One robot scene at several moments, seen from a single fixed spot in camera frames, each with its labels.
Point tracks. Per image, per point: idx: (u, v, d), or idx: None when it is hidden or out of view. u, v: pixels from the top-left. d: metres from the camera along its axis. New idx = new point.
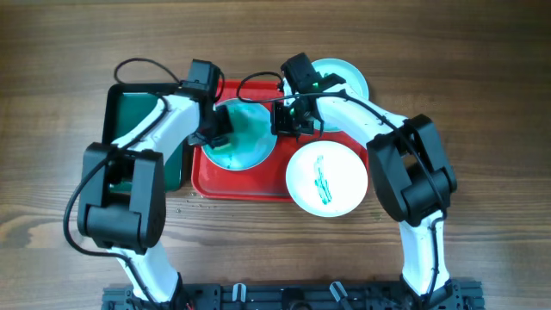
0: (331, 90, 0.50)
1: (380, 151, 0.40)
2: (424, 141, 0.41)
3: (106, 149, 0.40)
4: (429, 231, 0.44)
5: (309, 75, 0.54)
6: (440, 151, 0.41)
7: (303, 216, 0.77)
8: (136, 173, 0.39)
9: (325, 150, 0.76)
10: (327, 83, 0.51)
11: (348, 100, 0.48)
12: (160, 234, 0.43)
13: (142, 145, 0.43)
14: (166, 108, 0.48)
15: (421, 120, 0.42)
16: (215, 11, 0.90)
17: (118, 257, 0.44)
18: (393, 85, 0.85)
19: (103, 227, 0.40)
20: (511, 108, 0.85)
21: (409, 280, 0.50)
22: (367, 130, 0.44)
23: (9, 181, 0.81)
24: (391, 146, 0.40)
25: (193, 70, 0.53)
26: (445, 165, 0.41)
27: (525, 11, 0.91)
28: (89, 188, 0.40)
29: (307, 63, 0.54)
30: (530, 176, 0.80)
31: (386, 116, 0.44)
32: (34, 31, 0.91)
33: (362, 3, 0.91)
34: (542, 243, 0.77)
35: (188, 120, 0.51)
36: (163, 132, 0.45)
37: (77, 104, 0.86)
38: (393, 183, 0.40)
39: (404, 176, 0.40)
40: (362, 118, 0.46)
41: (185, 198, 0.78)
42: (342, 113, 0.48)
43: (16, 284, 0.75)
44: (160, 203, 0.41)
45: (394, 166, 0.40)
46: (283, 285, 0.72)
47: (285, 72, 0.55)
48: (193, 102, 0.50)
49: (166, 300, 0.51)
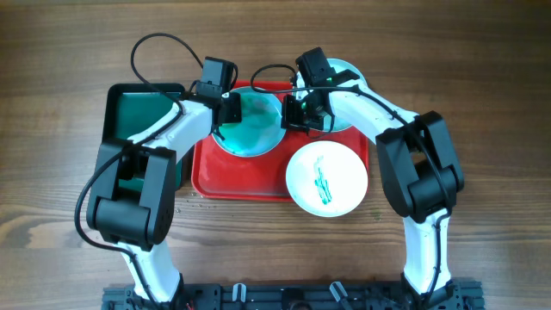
0: (345, 85, 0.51)
1: (391, 144, 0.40)
2: (435, 139, 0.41)
3: (120, 144, 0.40)
4: (433, 229, 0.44)
5: (324, 69, 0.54)
6: (449, 150, 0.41)
7: (303, 216, 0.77)
8: (147, 170, 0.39)
9: (326, 150, 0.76)
10: (342, 77, 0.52)
11: (360, 96, 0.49)
12: (167, 232, 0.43)
13: (157, 143, 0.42)
14: (182, 111, 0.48)
15: (433, 117, 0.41)
16: (215, 11, 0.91)
17: (123, 253, 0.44)
18: (393, 85, 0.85)
19: (112, 221, 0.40)
20: (511, 108, 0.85)
21: (410, 278, 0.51)
22: (378, 125, 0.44)
23: (9, 181, 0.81)
24: (401, 141, 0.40)
25: (207, 68, 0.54)
26: (454, 163, 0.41)
27: (525, 11, 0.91)
28: (101, 181, 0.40)
29: (322, 57, 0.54)
30: (530, 176, 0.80)
31: (398, 112, 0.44)
32: (34, 31, 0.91)
33: (362, 4, 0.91)
34: (542, 243, 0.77)
35: (201, 126, 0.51)
36: (176, 133, 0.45)
37: (77, 104, 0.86)
38: (400, 177, 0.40)
39: (412, 171, 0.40)
40: (372, 114, 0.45)
41: (185, 198, 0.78)
42: (353, 107, 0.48)
43: (16, 284, 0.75)
44: (168, 201, 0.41)
45: (403, 161, 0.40)
46: (283, 285, 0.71)
47: (300, 66, 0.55)
48: (207, 108, 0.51)
49: (167, 300, 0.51)
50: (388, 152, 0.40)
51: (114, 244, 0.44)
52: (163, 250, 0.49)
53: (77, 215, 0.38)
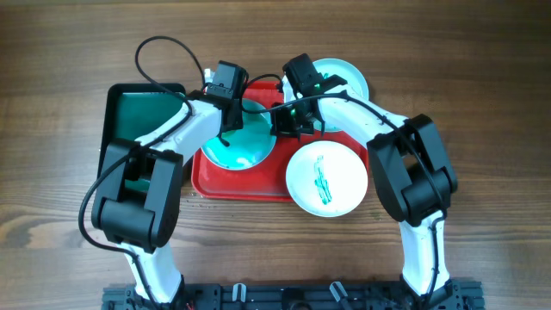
0: (332, 91, 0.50)
1: (380, 150, 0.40)
2: (425, 140, 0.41)
3: (128, 145, 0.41)
4: (429, 231, 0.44)
5: (311, 75, 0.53)
6: (441, 151, 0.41)
7: (303, 216, 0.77)
8: (155, 173, 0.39)
9: (325, 150, 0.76)
10: (329, 83, 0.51)
11: (349, 101, 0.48)
12: (170, 235, 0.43)
13: (164, 145, 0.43)
14: (191, 112, 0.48)
15: (421, 120, 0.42)
16: (215, 11, 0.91)
17: (126, 254, 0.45)
18: (393, 85, 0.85)
19: (116, 222, 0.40)
20: (512, 108, 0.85)
21: (409, 279, 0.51)
22: (368, 130, 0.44)
23: (8, 181, 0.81)
24: (392, 146, 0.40)
25: (219, 71, 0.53)
26: (446, 164, 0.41)
27: (526, 11, 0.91)
28: (106, 182, 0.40)
29: (309, 63, 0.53)
30: (530, 176, 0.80)
31: (387, 116, 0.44)
32: (34, 31, 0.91)
33: (362, 4, 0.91)
34: (542, 244, 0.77)
35: (210, 127, 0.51)
36: (185, 135, 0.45)
37: (78, 104, 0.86)
38: (393, 183, 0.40)
39: (405, 176, 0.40)
40: (362, 119, 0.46)
41: (185, 198, 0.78)
42: (340, 112, 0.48)
43: (16, 284, 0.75)
44: (174, 204, 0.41)
45: (394, 166, 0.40)
46: (283, 285, 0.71)
47: (287, 73, 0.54)
48: (216, 110, 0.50)
49: (167, 301, 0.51)
50: (380, 158, 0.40)
51: (117, 243, 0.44)
52: (165, 251, 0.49)
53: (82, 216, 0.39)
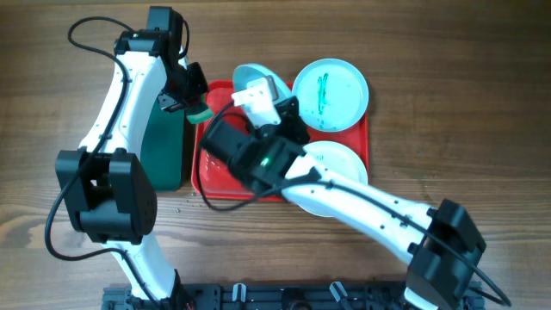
0: (297, 175, 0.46)
1: (427, 274, 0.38)
2: (463, 231, 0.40)
3: (78, 158, 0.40)
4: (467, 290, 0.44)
5: (239, 144, 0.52)
6: (474, 234, 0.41)
7: (303, 215, 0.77)
8: (113, 177, 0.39)
9: (325, 151, 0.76)
10: (281, 158, 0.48)
11: (331, 187, 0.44)
12: (153, 214, 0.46)
13: (111, 144, 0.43)
14: (126, 78, 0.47)
15: (449, 211, 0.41)
16: (215, 11, 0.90)
17: (114, 251, 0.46)
18: (393, 85, 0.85)
19: (97, 229, 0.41)
20: (511, 108, 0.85)
21: (414, 302, 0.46)
22: (391, 233, 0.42)
23: (8, 180, 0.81)
24: (436, 258, 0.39)
25: (151, 19, 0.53)
26: (479, 240, 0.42)
27: (525, 11, 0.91)
28: (71, 197, 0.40)
29: (227, 131, 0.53)
30: (530, 176, 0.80)
31: (407, 214, 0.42)
32: (34, 31, 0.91)
33: (361, 3, 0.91)
34: (542, 244, 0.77)
35: (156, 81, 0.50)
36: (127, 114, 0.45)
37: (78, 104, 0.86)
38: (447, 294, 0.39)
39: (454, 279, 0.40)
40: (375, 219, 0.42)
41: (185, 198, 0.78)
42: (333, 205, 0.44)
43: (15, 284, 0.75)
44: (145, 190, 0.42)
45: (443, 276, 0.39)
46: (283, 285, 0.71)
47: (212, 148, 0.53)
48: (154, 58, 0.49)
49: (166, 296, 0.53)
50: (430, 282, 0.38)
51: (104, 244, 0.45)
52: (154, 247, 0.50)
53: (48, 235, 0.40)
